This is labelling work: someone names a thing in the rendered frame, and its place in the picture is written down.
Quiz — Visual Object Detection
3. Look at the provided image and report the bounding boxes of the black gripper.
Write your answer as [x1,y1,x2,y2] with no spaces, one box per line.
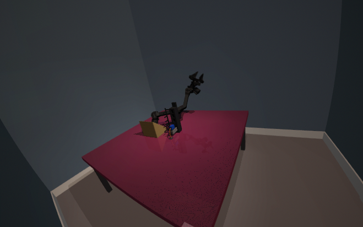
[189,72,204,85]

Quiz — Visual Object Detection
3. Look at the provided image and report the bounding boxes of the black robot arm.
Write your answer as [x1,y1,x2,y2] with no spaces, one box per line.
[151,81,201,124]

